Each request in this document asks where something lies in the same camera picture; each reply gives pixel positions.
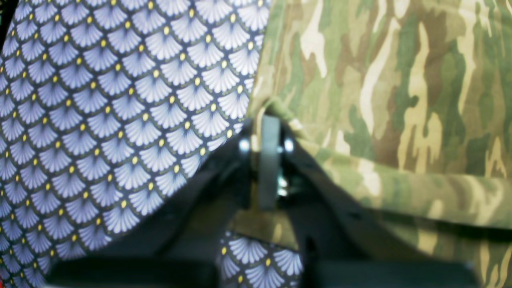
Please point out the camouflage T-shirt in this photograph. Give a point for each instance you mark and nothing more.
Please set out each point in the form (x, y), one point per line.
(406, 104)

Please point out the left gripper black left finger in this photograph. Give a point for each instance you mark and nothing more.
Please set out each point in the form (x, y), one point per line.
(190, 224)

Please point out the patterned blue tablecloth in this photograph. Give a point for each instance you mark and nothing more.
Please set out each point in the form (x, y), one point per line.
(108, 107)

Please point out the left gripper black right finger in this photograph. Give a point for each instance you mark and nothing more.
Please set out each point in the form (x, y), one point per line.
(327, 222)

